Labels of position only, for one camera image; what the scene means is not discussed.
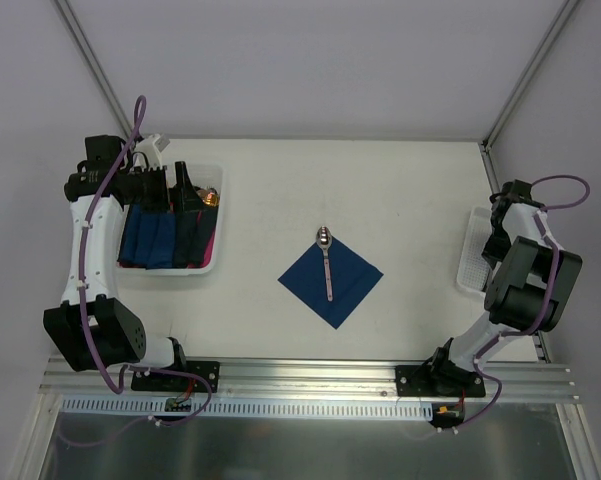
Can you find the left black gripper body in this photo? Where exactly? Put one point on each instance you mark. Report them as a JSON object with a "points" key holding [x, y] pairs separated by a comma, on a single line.
{"points": [[161, 185]]}

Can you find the blue paper napkin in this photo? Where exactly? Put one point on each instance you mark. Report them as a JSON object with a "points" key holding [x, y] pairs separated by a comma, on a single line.
{"points": [[352, 279]]}

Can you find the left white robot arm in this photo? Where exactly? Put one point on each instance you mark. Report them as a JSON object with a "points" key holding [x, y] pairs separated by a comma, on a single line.
{"points": [[91, 327]]}

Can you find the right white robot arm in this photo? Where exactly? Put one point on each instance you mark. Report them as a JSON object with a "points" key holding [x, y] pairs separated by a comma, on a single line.
{"points": [[532, 279]]}

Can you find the dark blue rolled napkin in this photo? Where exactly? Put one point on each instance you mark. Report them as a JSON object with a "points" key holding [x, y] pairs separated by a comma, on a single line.
{"points": [[148, 240]]}

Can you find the pink rolled napkin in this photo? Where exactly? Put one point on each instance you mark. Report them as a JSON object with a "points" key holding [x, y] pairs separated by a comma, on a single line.
{"points": [[207, 256]]}

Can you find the gold spoon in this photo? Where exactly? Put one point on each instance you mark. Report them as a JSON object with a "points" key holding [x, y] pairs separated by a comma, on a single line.
{"points": [[210, 197]]}

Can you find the large white plastic basket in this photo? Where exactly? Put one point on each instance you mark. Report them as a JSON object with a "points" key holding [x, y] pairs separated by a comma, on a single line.
{"points": [[202, 176]]}

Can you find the small white plastic tray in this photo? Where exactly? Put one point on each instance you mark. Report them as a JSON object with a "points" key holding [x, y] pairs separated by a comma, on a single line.
{"points": [[474, 272]]}

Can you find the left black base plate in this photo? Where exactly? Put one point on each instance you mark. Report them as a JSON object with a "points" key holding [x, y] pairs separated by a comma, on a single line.
{"points": [[180, 379]]}

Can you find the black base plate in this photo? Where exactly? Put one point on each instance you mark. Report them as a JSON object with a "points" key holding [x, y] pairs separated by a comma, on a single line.
{"points": [[412, 380], [180, 379]]}

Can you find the white slotted cable duct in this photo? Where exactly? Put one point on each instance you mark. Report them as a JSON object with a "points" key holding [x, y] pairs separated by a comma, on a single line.
{"points": [[251, 408]]}

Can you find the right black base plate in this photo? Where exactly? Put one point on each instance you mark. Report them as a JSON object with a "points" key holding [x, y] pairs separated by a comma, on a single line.
{"points": [[412, 380]]}

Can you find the aluminium rail frame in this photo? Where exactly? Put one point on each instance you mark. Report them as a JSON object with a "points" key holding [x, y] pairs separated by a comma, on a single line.
{"points": [[522, 382]]}

